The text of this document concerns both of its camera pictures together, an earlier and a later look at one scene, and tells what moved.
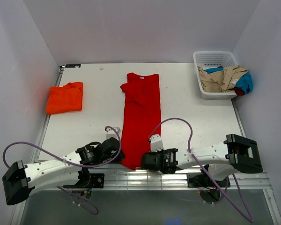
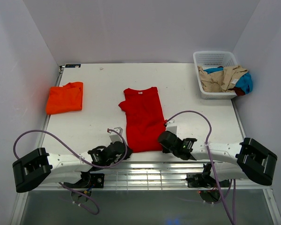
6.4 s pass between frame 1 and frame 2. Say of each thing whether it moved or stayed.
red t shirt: moved
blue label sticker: stayed
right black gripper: moved
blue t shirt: stayed
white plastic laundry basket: stayed
